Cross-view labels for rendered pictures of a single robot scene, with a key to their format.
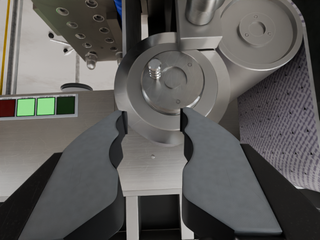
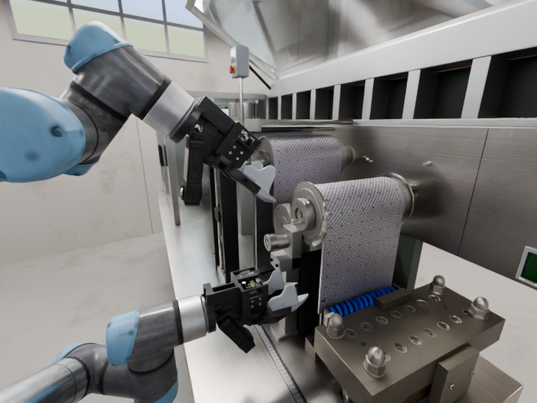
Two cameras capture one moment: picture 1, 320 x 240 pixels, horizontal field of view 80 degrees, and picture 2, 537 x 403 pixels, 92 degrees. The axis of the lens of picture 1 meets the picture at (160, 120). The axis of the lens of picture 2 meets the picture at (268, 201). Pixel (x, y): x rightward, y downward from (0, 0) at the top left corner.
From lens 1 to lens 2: 0.47 m
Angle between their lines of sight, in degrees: 64
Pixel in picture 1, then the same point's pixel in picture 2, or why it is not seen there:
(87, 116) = (508, 239)
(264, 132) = (311, 172)
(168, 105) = (300, 202)
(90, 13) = (395, 320)
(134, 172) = (455, 148)
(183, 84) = (297, 211)
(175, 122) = (306, 193)
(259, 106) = not seen: hidden behind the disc
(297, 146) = (286, 164)
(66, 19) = (426, 337)
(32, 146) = not seen: outside the picture
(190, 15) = (285, 239)
